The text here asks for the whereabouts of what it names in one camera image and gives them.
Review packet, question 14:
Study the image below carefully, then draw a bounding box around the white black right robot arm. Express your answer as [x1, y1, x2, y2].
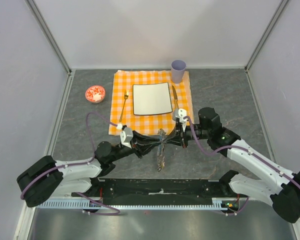
[172, 107, 300, 223]

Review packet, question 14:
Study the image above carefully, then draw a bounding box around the red white patterned bowl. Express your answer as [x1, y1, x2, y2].
[85, 85, 106, 104]

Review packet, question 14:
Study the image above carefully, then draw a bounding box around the gold fork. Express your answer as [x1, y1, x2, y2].
[119, 89, 129, 123]

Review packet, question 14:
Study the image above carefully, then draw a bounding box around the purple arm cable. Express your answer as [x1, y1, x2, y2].
[183, 115, 300, 217]
[20, 111, 121, 200]

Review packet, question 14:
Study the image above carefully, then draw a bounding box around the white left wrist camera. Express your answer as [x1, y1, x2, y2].
[116, 123, 134, 149]

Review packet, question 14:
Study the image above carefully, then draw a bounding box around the white square plate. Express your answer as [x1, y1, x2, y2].
[132, 82, 173, 116]

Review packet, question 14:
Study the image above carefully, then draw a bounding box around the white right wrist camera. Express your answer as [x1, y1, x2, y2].
[172, 108, 188, 131]

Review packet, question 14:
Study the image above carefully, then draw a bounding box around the gold knife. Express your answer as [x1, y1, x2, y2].
[172, 85, 179, 109]

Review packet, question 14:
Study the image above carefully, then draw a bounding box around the lilac plastic cup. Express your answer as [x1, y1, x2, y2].
[171, 59, 187, 84]

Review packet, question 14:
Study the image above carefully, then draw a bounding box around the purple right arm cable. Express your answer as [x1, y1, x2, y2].
[183, 115, 300, 217]

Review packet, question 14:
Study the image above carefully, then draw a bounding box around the orange white checkered cloth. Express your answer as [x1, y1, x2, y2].
[110, 70, 194, 136]

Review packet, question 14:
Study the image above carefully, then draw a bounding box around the keyring chain with keys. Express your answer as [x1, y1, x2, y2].
[156, 128, 168, 172]

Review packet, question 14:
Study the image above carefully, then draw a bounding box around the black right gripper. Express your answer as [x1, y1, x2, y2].
[163, 120, 211, 148]

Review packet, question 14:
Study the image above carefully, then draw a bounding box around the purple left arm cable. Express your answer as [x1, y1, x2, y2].
[20, 111, 121, 200]

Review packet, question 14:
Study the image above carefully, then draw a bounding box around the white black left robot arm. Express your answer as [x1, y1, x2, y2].
[16, 131, 162, 208]

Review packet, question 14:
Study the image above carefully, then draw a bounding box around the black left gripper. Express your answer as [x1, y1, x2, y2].
[110, 130, 162, 162]

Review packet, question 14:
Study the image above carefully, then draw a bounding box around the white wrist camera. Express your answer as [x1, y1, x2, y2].
[116, 123, 134, 149]
[172, 108, 188, 131]

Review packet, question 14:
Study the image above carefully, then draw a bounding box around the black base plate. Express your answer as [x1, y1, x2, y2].
[83, 178, 237, 206]

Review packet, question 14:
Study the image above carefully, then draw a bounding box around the grey slotted cable duct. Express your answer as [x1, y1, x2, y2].
[37, 198, 228, 211]

